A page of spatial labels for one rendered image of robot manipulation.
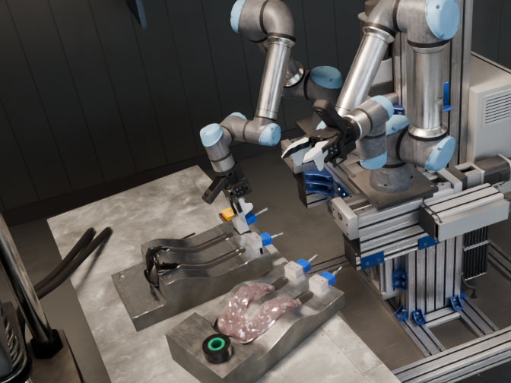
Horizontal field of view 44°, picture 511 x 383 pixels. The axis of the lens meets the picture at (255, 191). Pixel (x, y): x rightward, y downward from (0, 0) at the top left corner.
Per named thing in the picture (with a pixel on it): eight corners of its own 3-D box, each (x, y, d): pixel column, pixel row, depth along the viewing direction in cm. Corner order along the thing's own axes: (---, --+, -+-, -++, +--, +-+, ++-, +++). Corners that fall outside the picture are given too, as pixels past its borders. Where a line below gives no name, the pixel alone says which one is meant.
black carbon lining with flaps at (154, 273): (230, 235, 230) (226, 213, 225) (249, 257, 217) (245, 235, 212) (140, 271, 219) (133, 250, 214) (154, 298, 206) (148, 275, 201)
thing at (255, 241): (280, 236, 226) (279, 223, 224) (287, 242, 222) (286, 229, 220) (247, 247, 222) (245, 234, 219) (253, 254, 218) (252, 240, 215)
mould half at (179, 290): (241, 235, 240) (236, 207, 233) (273, 272, 220) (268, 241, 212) (115, 287, 224) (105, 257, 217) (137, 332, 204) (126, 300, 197)
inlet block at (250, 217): (266, 212, 233) (261, 200, 230) (271, 216, 228) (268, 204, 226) (235, 229, 230) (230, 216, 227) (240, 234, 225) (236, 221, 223)
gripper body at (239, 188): (253, 193, 221) (242, 163, 215) (232, 204, 218) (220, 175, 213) (244, 186, 227) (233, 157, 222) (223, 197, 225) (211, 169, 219)
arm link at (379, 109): (396, 125, 173) (395, 96, 168) (372, 141, 167) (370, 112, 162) (372, 118, 178) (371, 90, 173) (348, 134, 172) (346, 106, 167)
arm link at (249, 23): (313, 106, 252) (258, 20, 208) (280, 102, 260) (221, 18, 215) (323, 80, 256) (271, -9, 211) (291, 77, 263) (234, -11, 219)
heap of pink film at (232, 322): (267, 282, 207) (264, 263, 203) (307, 305, 195) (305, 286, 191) (207, 327, 193) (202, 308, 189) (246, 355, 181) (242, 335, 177)
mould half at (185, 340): (286, 273, 218) (283, 248, 212) (345, 305, 201) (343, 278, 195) (172, 359, 192) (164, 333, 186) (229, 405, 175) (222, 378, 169)
